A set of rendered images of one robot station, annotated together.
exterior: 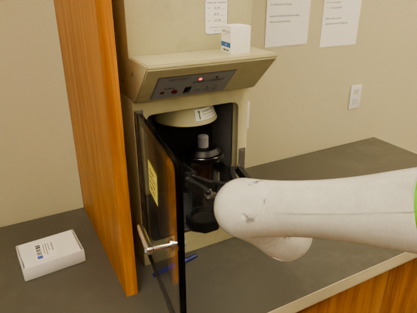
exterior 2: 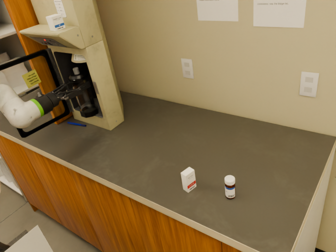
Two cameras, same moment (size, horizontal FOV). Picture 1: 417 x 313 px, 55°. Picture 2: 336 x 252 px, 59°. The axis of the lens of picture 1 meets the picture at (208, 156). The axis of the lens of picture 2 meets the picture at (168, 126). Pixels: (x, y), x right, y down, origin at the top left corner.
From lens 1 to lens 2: 1.74 m
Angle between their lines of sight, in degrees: 61
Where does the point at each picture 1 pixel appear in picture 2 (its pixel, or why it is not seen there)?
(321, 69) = (258, 47)
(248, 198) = not seen: outside the picture
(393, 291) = (141, 215)
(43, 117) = not seen: hidden behind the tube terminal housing
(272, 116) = (213, 76)
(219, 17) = (61, 9)
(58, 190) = not seen: hidden behind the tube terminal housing
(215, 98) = (73, 50)
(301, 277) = (81, 157)
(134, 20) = (35, 8)
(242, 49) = (53, 28)
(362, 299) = (116, 199)
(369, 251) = (115, 173)
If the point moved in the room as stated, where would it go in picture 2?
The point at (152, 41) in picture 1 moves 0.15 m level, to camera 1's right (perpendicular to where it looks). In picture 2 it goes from (43, 18) to (46, 23)
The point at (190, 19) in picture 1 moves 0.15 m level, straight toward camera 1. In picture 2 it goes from (51, 9) to (18, 17)
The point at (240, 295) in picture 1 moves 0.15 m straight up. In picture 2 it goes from (62, 146) to (52, 122)
